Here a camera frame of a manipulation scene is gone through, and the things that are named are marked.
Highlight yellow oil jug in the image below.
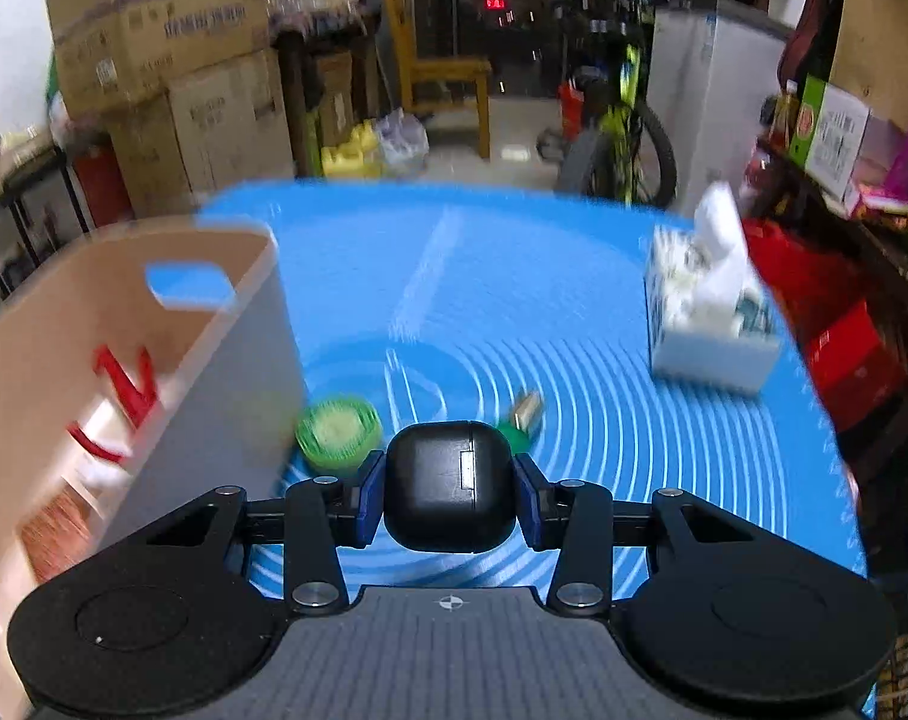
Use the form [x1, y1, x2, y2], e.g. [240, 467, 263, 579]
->
[320, 121, 382, 181]

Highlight red gift bag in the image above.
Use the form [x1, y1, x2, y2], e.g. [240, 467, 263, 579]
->
[744, 220, 908, 433]

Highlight red pliers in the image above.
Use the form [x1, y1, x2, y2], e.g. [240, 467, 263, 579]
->
[67, 344, 161, 466]

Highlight clear plastic bag on floor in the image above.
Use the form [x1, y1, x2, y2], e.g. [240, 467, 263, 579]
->
[374, 107, 431, 179]

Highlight white tissue box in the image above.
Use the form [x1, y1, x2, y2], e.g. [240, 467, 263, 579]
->
[644, 182, 783, 397]

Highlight wooden chair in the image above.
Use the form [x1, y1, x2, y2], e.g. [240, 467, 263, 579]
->
[382, 0, 493, 161]

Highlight green children's bicycle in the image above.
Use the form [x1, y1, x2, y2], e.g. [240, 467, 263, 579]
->
[537, 0, 677, 210]

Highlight green round ointment tin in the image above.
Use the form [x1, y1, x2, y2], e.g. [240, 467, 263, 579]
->
[296, 395, 382, 476]

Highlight white freezer cabinet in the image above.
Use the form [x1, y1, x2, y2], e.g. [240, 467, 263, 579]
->
[648, 0, 789, 218]

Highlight red bucket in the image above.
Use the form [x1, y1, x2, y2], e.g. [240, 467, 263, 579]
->
[558, 82, 584, 142]

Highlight green white product box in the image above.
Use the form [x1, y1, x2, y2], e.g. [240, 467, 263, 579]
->
[787, 76, 870, 200]

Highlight beige plastic storage bin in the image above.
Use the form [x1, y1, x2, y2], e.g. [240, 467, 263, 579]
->
[0, 218, 305, 718]

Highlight lower cardboard box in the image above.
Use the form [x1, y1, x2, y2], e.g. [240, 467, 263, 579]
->
[106, 49, 294, 218]

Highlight black metal shelf rack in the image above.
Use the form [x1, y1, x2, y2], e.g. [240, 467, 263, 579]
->
[0, 142, 91, 302]

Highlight cardboard box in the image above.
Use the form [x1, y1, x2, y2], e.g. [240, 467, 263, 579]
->
[45, 0, 268, 121]
[106, 49, 294, 218]

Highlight black earbuds case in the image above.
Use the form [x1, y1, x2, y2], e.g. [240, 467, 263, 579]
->
[382, 421, 516, 553]

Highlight upper cardboard box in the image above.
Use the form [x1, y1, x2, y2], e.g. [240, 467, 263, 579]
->
[45, 0, 268, 121]

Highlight blue silicone baking mat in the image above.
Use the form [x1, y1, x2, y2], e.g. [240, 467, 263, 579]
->
[143, 179, 876, 714]

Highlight floral patterned small box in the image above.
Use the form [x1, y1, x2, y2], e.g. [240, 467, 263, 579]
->
[19, 484, 91, 583]

